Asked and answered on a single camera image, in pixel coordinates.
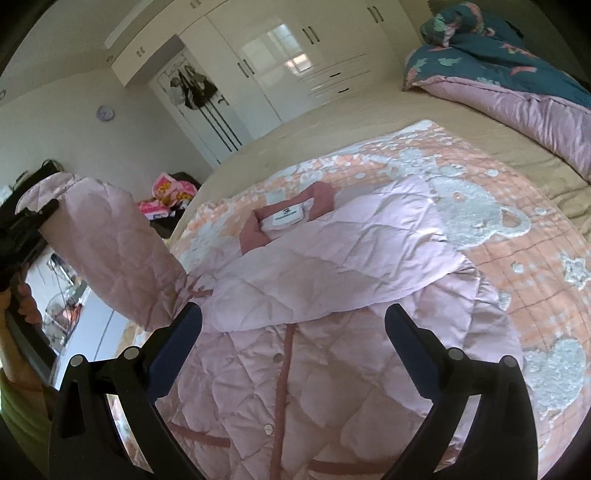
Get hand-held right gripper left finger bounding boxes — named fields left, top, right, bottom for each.
left=48, top=302, right=206, bottom=480

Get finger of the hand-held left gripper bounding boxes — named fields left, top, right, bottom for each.
left=14, top=199, right=61, bottom=232

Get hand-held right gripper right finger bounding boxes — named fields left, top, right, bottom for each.
left=384, top=303, right=539, bottom=480

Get pink quilted jacket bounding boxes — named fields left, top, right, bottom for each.
left=16, top=173, right=525, bottom=480

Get person's left forearm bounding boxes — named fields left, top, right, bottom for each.
left=0, top=295, right=58, bottom=462

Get clothes hanging on door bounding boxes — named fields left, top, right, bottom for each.
left=167, top=62, right=218, bottom=110

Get person's left hand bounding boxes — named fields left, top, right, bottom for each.
left=14, top=282, right=44, bottom=326

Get dark seat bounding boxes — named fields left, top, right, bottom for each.
left=150, top=172, right=204, bottom=241

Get orange bear print blanket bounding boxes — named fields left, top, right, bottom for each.
left=168, top=119, right=591, bottom=480

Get pink cartoon print cloth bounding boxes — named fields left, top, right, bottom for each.
left=139, top=172, right=199, bottom=219

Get white door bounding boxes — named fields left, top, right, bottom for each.
left=148, top=48, right=243, bottom=167

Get teal and pink floral duvet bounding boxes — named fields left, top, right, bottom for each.
left=402, top=0, right=591, bottom=181

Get white glossy wardrobe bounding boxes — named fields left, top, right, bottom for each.
left=105, top=0, right=435, bottom=123

